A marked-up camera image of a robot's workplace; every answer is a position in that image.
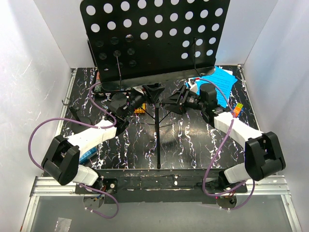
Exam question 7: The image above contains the black poker chip case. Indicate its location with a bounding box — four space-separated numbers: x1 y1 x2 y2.
87 39 131 98

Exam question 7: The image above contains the white sheet music page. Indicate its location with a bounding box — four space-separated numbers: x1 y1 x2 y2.
218 67 233 75

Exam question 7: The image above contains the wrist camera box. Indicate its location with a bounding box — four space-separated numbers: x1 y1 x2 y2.
132 86 146 95
185 78 199 94

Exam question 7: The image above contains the yellow blue block toy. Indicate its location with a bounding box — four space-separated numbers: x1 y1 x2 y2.
134 103 146 114

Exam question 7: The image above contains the black music stand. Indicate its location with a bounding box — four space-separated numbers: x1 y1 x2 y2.
80 0 230 169

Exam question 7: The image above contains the orange green blue block toy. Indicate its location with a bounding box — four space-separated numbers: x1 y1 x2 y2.
233 102 244 118

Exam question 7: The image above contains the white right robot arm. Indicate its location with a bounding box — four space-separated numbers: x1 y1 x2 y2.
162 83 286 192

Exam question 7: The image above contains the blue grey block stack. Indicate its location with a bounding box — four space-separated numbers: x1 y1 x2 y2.
79 147 98 164

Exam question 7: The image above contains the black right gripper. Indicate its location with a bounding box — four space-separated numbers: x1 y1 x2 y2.
162 84 206 115

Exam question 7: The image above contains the black microphone stand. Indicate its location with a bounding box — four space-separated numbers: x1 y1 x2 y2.
69 106 92 125

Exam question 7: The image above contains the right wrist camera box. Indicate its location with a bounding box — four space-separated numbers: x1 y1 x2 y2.
185 78 199 94

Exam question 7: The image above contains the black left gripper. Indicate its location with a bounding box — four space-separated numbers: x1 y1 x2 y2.
124 84 165 119

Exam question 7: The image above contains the blue sheet music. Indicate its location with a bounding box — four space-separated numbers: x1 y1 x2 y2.
197 66 237 100

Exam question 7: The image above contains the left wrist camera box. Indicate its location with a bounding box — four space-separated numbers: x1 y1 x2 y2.
132 86 146 95

